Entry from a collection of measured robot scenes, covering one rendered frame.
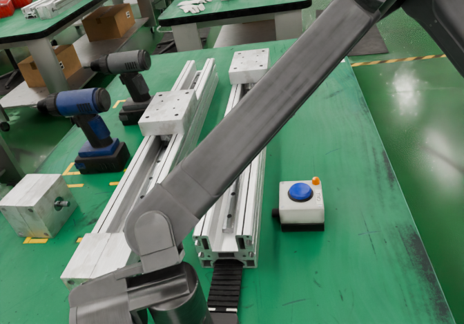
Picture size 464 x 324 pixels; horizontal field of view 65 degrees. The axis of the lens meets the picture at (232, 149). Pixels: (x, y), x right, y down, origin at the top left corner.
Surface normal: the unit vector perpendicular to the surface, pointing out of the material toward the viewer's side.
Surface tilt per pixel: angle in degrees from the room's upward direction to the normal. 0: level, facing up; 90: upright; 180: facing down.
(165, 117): 0
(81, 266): 0
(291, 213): 90
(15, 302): 0
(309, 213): 90
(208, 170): 45
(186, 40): 90
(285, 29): 90
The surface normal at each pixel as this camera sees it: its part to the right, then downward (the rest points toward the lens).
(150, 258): 0.07, -0.17
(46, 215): 0.97, -0.01
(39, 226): -0.19, 0.58
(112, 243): -0.15, -0.81
